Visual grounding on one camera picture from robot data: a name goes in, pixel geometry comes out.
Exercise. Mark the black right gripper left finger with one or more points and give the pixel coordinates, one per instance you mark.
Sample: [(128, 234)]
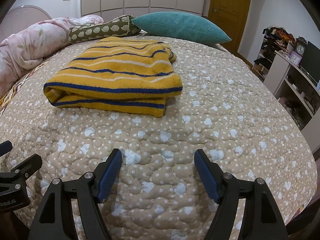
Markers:
[(54, 216)]

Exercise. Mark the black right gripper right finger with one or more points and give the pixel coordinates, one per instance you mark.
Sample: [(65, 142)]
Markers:
[(262, 218)]

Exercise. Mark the yellow blue striped sweater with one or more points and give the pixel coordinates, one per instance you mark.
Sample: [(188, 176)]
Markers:
[(118, 75)]

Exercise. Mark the shelf with piled clothes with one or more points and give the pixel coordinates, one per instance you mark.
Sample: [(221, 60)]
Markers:
[(276, 40)]

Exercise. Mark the colourful geometric patterned blanket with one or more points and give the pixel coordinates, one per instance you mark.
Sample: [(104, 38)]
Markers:
[(6, 99)]

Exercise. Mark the beige heart quilted bedspread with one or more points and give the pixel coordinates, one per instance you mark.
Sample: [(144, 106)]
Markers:
[(224, 109)]

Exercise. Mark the white tv cabinet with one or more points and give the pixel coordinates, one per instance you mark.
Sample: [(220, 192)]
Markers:
[(297, 94)]

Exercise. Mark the pink floral fleece blanket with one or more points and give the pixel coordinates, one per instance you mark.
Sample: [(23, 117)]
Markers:
[(25, 50)]

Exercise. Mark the black flat television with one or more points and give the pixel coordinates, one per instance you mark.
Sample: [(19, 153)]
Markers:
[(311, 62)]

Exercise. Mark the purple square clock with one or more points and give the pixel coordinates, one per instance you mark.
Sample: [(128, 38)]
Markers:
[(295, 58)]

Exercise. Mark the pink rounded headboard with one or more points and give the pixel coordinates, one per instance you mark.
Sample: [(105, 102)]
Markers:
[(21, 18)]

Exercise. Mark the dark ornate table clock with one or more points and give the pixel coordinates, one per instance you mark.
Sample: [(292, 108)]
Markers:
[(301, 44)]

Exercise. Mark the olive hedgehog bolster pillow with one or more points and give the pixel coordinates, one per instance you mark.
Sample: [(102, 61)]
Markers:
[(119, 27)]

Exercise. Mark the teal knitted pillow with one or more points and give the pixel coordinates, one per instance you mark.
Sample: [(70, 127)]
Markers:
[(181, 25)]

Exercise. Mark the brown wooden door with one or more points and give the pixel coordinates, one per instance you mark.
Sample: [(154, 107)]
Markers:
[(231, 17)]

